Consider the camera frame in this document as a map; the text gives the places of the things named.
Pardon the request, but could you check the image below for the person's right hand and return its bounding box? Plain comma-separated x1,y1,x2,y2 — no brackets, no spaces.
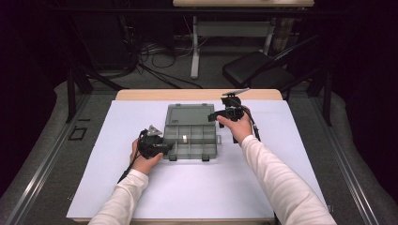
216,107,253,146

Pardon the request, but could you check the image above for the patterned woven basket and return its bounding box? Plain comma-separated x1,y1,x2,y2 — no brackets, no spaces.
271,17,296,53

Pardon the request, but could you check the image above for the bundle of floor cables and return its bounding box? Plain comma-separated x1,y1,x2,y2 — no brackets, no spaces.
123,17,205,90

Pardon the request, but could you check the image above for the black metal frame stand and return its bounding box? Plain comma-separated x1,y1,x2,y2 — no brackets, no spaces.
64,65,126,125
305,67,333,128

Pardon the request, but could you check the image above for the white board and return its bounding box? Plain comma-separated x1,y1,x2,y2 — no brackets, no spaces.
66,99,331,219

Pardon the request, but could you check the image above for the aluminium floor rail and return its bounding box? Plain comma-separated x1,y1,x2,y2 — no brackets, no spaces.
5,93,92,225
309,97,380,225

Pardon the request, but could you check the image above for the grey translucent compartment box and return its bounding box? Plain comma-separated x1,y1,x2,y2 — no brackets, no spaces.
162,103,222,162

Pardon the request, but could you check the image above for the black folding chair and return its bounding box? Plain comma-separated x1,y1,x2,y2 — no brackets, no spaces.
222,34,318,92

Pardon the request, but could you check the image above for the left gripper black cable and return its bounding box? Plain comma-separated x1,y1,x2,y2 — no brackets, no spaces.
117,129,148,184

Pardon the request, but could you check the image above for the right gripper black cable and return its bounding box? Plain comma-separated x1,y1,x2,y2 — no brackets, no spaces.
229,97,262,143

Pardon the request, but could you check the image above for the wooden desk with white legs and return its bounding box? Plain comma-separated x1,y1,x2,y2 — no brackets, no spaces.
172,0,315,80

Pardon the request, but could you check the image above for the light wooden table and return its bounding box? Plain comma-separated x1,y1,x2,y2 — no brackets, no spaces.
72,88,315,225

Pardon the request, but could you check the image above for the person's left hand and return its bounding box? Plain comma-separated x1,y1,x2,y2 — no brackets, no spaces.
130,139,164,176

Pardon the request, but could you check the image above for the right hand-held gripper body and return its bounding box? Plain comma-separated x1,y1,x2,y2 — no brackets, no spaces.
221,87,251,122

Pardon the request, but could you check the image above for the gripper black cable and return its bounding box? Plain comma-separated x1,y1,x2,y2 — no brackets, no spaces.
229,97,262,143
117,129,148,184

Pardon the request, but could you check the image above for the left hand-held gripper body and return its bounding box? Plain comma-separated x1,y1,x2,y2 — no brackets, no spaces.
137,125,163,160

